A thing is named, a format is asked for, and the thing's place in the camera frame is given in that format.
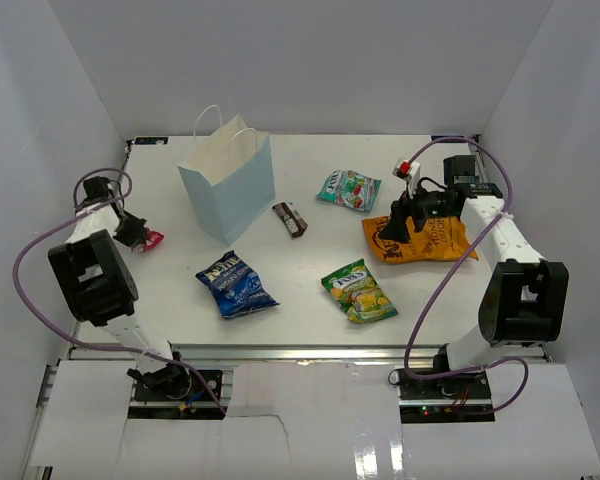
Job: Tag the small red snack packet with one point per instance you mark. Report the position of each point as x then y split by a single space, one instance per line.
152 240

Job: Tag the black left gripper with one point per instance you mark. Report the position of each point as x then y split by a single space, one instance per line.
137 234

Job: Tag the brown chocolate bar wrapper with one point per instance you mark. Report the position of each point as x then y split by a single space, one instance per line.
294 222

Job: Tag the light blue paper bag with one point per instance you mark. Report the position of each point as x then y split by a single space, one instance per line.
229 178

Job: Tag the blue Kettle chips bag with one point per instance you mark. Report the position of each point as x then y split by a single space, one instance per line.
236 288

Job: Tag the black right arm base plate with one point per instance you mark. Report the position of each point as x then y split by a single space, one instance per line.
472 386

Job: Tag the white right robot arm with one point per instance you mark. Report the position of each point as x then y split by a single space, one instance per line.
524 300

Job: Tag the green Fox's candy bag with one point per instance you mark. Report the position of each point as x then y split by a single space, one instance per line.
357 293

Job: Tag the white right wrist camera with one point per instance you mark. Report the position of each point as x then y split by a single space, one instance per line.
410 172

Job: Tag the white front cover sheet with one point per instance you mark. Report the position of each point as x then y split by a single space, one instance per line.
314 421

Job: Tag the aluminium front frame rail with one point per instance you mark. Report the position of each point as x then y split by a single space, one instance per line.
233 352

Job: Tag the teal Fox's mint candy bag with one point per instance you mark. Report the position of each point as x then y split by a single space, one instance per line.
350 189

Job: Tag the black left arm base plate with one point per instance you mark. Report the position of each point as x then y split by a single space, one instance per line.
186 391

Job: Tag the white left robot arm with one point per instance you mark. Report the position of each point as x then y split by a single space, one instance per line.
99 288

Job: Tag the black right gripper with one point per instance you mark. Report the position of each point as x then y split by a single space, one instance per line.
397 229

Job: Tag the orange Kettle chips bag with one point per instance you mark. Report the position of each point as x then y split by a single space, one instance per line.
441 239

